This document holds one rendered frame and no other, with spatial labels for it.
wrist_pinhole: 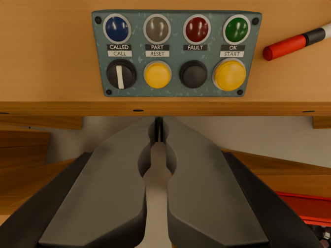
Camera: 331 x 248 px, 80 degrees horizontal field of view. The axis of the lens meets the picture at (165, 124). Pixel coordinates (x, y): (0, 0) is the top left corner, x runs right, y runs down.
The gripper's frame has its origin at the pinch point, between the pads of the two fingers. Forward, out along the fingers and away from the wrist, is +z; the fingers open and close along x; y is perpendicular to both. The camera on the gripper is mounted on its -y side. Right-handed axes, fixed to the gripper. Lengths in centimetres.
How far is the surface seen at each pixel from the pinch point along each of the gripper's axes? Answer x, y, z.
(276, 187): 18.2, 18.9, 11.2
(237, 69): 7.1, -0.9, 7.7
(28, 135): -63, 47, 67
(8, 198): -31.4, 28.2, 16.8
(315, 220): 15.4, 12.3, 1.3
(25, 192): -41, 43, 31
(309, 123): 83, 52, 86
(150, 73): -0.9, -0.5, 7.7
